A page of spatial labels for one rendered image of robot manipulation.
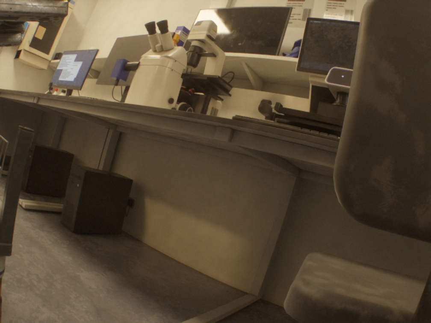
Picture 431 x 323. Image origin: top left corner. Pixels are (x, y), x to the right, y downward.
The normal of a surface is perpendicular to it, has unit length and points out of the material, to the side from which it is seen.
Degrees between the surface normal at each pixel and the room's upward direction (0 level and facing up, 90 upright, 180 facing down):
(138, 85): 91
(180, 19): 90
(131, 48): 86
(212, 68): 100
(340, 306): 67
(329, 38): 92
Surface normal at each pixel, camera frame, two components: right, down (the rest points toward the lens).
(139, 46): -0.44, -0.23
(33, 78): 0.84, 0.23
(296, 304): -0.81, -0.25
